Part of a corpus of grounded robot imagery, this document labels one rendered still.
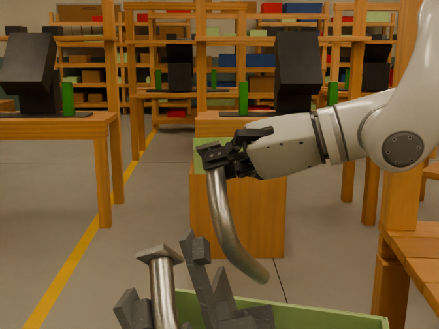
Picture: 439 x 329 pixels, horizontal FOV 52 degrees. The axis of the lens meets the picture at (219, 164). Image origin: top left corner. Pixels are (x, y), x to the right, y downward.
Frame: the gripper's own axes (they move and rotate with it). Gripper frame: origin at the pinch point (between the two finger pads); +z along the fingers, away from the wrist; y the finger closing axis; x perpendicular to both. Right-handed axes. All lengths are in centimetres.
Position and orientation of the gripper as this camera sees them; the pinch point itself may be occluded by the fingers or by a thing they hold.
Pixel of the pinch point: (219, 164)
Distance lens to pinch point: 68.8
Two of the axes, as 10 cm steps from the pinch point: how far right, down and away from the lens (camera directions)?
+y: -3.3, -4.9, -8.1
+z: -9.4, 2.4, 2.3
